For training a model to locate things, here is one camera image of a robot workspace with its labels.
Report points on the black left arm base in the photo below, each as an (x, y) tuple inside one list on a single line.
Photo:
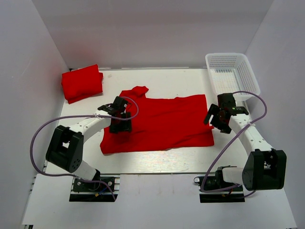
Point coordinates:
[(95, 192)]

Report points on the white plastic basket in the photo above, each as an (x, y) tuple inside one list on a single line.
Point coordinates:
[(232, 72)]

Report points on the folded red t-shirt stack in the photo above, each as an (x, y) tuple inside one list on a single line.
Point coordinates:
[(82, 83)]

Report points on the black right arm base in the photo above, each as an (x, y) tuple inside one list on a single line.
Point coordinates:
[(214, 188)]

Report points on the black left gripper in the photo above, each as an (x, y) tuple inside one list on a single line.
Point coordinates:
[(127, 126)]

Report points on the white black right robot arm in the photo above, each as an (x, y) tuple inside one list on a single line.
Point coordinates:
[(265, 166)]

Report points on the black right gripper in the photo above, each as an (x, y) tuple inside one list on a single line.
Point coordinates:
[(224, 128)]

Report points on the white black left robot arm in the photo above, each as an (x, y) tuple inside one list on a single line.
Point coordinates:
[(66, 146)]

